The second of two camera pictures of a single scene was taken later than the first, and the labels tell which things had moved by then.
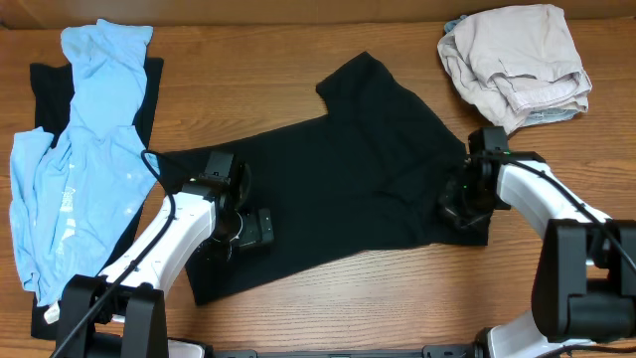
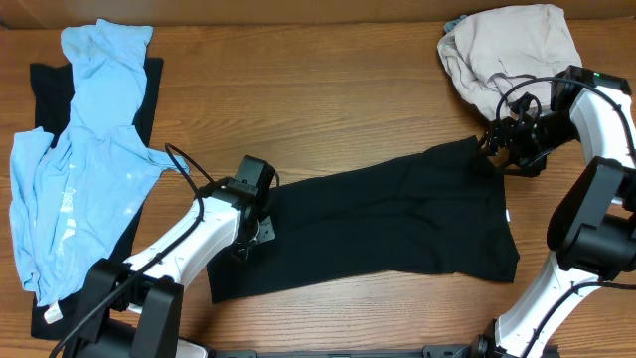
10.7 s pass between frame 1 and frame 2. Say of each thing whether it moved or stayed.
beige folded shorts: stayed
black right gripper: moved
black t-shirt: moved
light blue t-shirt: stayed
